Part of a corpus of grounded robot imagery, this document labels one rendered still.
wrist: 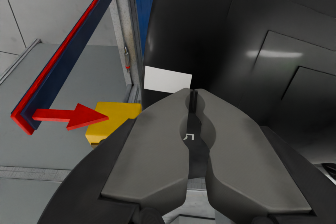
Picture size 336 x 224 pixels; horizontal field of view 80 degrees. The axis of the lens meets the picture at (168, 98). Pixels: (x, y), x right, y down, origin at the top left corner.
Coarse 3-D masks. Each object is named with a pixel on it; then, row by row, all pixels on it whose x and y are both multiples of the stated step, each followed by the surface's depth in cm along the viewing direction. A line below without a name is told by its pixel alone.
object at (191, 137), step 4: (188, 128) 16; (192, 128) 16; (196, 128) 16; (200, 128) 16; (188, 132) 16; (192, 132) 16; (196, 132) 16; (200, 132) 16; (188, 136) 16; (192, 136) 16; (196, 136) 16; (184, 140) 17; (188, 140) 17; (192, 140) 17; (196, 140) 17; (200, 140) 17; (188, 144) 17; (192, 144) 17; (196, 144) 17; (200, 144) 17
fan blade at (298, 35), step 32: (160, 0) 12; (192, 0) 11; (224, 0) 11; (256, 0) 11; (288, 0) 11; (320, 0) 10; (160, 32) 12; (192, 32) 12; (224, 32) 12; (256, 32) 12; (288, 32) 11; (320, 32) 11; (160, 64) 13; (192, 64) 13; (224, 64) 13; (256, 64) 12; (288, 64) 12; (320, 64) 12; (160, 96) 15; (224, 96) 14; (256, 96) 14; (288, 96) 13; (320, 96) 13; (288, 128) 15; (320, 128) 15; (192, 160) 18; (320, 160) 18
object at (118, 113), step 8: (104, 104) 45; (112, 104) 45; (120, 104) 45; (128, 104) 45; (136, 104) 44; (104, 112) 43; (112, 112) 43; (120, 112) 43; (128, 112) 43; (136, 112) 43; (112, 120) 42; (120, 120) 42; (88, 128) 40; (96, 128) 40; (104, 128) 40; (112, 128) 40; (88, 136) 40; (96, 136) 40; (104, 136) 39
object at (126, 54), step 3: (126, 48) 48; (126, 51) 49; (126, 54) 49; (126, 57) 50; (126, 60) 50; (126, 63) 51; (129, 63) 52; (126, 66) 52; (129, 66) 52; (129, 69) 53
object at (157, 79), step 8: (152, 72) 14; (160, 72) 14; (168, 72) 14; (176, 72) 14; (144, 80) 14; (152, 80) 14; (160, 80) 14; (168, 80) 14; (176, 80) 14; (184, 80) 14; (144, 88) 14; (152, 88) 14; (160, 88) 14; (168, 88) 14; (176, 88) 14
